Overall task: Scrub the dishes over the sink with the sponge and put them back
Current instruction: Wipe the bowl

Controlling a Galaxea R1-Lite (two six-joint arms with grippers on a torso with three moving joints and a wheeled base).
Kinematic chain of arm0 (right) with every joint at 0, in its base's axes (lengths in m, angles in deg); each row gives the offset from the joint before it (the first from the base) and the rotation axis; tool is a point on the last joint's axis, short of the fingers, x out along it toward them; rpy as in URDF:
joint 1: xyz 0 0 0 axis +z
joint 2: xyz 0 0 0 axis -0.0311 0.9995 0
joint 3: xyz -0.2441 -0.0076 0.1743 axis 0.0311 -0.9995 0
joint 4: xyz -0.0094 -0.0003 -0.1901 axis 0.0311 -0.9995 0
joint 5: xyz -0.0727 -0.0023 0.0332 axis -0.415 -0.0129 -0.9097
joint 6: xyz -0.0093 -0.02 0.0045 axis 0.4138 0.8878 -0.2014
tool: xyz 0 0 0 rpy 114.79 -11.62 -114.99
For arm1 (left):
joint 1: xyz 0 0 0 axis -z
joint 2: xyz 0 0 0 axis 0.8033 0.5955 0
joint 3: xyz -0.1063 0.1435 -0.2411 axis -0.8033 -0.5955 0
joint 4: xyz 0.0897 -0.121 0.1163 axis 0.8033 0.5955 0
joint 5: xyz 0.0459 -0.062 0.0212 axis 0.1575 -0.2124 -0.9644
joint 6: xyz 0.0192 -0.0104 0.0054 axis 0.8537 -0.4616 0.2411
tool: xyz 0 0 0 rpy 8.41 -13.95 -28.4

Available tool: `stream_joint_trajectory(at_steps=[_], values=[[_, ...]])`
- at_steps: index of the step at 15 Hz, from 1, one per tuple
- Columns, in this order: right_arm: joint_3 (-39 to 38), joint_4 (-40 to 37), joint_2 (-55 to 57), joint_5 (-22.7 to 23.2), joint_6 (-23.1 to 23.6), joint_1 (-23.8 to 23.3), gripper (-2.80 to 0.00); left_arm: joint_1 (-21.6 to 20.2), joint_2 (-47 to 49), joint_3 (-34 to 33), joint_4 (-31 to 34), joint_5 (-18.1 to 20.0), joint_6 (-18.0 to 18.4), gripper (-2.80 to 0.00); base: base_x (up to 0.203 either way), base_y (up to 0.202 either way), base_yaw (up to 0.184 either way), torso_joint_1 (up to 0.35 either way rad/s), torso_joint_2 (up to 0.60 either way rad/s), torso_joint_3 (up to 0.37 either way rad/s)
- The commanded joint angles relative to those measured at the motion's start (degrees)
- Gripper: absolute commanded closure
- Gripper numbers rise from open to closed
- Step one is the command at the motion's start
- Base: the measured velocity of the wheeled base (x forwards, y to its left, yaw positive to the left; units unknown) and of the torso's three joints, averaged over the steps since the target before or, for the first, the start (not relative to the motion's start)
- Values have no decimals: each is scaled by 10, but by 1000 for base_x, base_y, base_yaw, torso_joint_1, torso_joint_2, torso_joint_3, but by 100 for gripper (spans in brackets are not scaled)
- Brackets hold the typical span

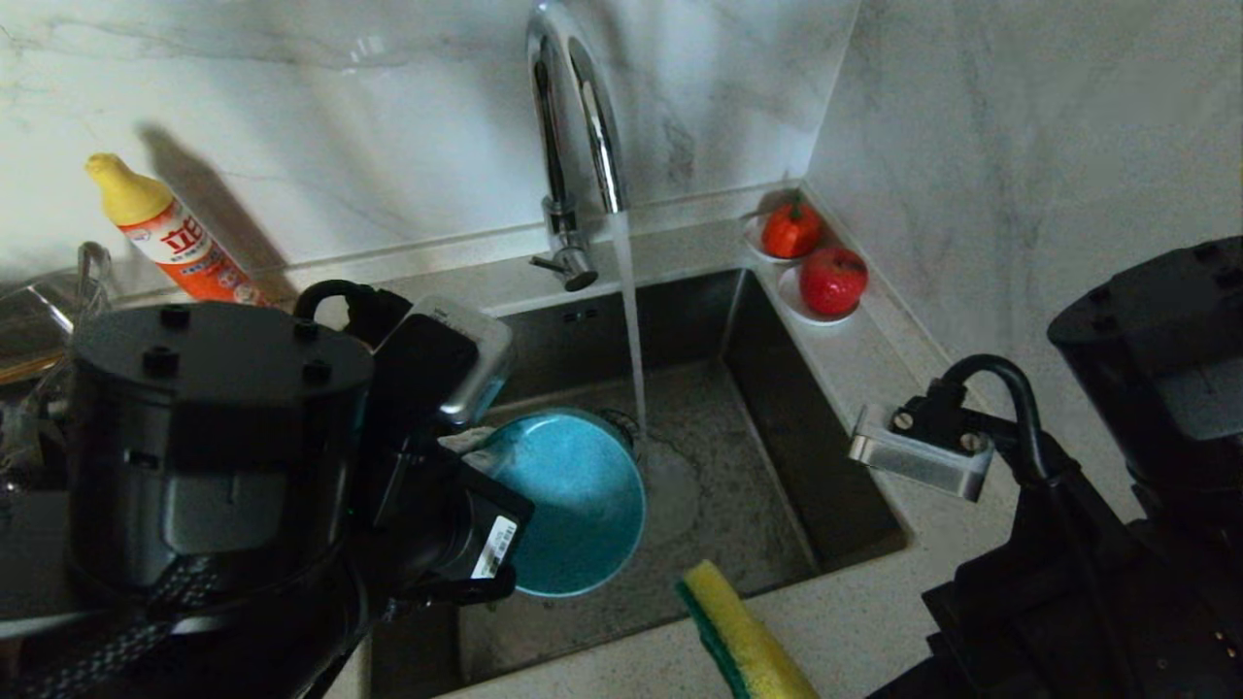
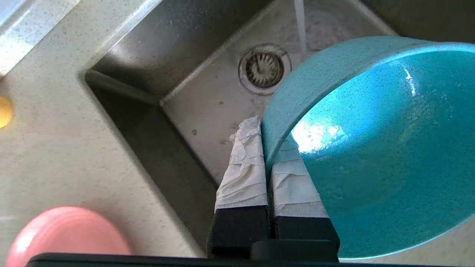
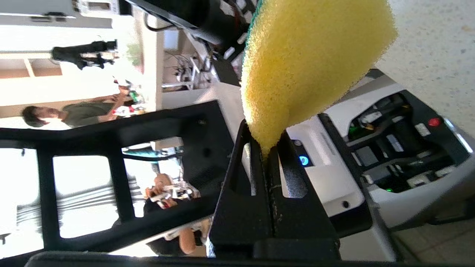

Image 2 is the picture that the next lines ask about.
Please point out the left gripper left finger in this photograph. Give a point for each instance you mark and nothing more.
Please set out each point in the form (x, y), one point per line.
(241, 222)

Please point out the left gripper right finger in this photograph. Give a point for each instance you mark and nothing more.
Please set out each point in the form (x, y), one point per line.
(297, 222)

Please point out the teal bowl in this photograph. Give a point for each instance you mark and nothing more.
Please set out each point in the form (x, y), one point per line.
(389, 167)

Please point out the pink plate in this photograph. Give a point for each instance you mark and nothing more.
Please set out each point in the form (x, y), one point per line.
(66, 233)

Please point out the orange dish soap bottle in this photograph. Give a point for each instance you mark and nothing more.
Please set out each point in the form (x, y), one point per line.
(4, 111)

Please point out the round sink drain strainer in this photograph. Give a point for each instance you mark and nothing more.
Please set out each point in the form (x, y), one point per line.
(264, 68)

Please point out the stainless steel sink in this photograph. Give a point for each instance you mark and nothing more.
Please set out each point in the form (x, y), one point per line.
(185, 55)

